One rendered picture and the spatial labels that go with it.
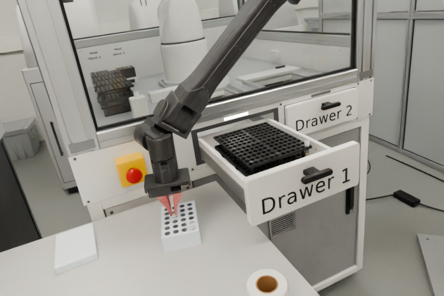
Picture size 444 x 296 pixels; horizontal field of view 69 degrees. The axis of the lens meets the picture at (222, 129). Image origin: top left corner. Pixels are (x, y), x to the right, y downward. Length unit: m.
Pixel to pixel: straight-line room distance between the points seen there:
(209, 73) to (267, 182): 0.25
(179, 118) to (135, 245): 0.32
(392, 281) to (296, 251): 0.55
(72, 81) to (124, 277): 0.46
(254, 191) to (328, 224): 0.80
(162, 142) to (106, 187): 0.30
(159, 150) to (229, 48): 0.25
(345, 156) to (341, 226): 0.74
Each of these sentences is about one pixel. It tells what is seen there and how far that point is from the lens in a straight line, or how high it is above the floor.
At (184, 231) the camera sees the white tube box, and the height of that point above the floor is 0.79.
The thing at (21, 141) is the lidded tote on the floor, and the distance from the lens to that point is 3.89.
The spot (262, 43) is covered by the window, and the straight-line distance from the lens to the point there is 1.00.
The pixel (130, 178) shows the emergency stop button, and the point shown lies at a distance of 0.86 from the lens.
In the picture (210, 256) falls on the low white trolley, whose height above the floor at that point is 0.76.
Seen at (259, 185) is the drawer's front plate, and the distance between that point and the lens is 0.66.
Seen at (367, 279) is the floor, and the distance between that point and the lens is 1.77.
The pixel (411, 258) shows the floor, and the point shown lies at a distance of 1.92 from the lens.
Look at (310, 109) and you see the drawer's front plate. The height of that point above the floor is 0.90.
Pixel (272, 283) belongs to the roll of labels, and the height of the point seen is 0.79.
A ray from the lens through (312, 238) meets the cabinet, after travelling 1.41.
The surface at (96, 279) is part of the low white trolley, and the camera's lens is 0.78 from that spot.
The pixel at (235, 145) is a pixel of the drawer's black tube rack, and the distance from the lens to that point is 0.87.
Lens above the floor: 1.26
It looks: 21 degrees down
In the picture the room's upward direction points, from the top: 8 degrees counter-clockwise
